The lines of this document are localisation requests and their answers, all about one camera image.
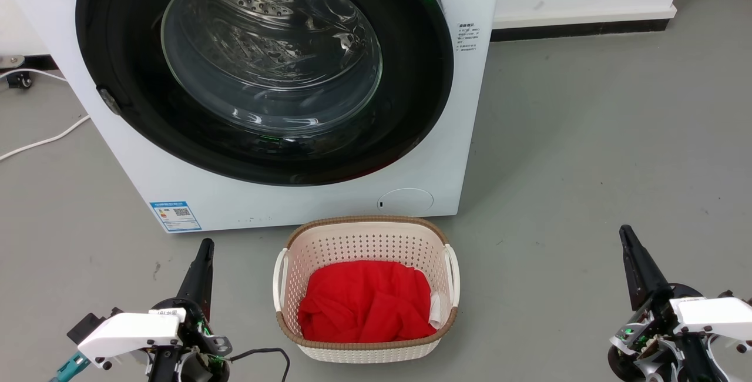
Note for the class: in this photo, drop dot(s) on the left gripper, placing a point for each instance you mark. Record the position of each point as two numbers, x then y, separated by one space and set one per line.
200 364

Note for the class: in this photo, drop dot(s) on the stainless steel washer drum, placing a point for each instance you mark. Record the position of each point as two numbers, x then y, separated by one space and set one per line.
264 35

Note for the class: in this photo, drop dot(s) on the small white cloth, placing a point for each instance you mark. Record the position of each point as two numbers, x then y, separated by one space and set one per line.
435 311

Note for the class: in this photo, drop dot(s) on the cream perforated laundry basket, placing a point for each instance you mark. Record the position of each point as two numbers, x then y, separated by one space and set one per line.
364 242

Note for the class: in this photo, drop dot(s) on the black caster wheel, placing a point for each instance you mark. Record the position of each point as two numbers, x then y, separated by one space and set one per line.
20 80

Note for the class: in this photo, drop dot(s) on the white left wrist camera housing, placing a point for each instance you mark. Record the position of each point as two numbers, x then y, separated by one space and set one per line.
132 332

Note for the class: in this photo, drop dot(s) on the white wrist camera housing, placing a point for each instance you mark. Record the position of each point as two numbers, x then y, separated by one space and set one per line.
714 314
132 332

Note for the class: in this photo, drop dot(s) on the red garment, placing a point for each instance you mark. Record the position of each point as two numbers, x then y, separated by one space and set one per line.
364 302

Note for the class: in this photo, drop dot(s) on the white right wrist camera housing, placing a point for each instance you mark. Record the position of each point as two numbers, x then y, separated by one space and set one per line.
714 314

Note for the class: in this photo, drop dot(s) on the round white filter cover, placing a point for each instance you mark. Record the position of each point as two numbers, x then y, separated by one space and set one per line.
408 201

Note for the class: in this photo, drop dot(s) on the white text sticker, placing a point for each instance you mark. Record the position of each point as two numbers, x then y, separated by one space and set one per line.
467 37

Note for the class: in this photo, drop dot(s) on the white front-load washing machine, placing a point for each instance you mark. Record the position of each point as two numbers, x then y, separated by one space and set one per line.
446 158

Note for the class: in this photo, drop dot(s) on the black baseboard strip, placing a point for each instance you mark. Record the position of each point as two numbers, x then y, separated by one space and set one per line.
576 29

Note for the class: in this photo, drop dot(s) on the round black washer door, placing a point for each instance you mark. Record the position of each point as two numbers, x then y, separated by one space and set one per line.
117 47

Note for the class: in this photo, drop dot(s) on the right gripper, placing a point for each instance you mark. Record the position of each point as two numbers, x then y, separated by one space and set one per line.
643 341

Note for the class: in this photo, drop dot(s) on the teal connector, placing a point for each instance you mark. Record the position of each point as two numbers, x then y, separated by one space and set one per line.
69 368

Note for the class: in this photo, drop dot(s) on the blue energy label sticker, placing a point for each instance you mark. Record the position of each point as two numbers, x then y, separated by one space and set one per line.
175 216

